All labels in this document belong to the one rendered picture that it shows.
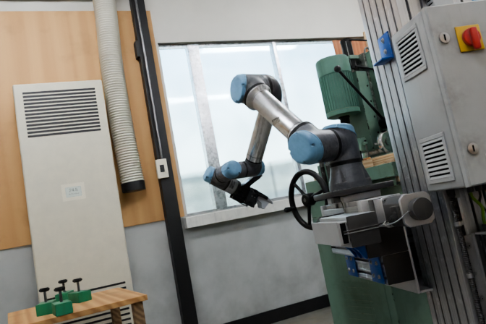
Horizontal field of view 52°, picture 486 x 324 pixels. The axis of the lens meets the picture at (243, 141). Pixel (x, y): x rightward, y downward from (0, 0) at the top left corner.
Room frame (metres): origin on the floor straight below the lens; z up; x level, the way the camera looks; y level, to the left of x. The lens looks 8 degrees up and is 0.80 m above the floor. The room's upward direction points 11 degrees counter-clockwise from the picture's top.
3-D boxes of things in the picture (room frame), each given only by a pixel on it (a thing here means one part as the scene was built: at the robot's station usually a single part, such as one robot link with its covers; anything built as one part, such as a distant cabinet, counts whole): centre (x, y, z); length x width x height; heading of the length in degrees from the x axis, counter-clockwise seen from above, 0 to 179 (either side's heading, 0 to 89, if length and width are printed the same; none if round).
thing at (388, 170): (2.40, -0.49, 0.87); 0.61 x 0.30 x 0.06; 33
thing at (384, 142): (2.49, -0.71, 1.02); 0.12 x 0.03 x 0.12; 123
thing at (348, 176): (1.78, -0.35, 0.87); 0.15 x 0.15 x 0.10
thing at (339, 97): (2.53, -0.54, 1.35); 0.18 x 0.18 x 0.31
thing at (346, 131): (1.77, -0.34, 0.98); 0.13 x 0.12 x 0.14; 126
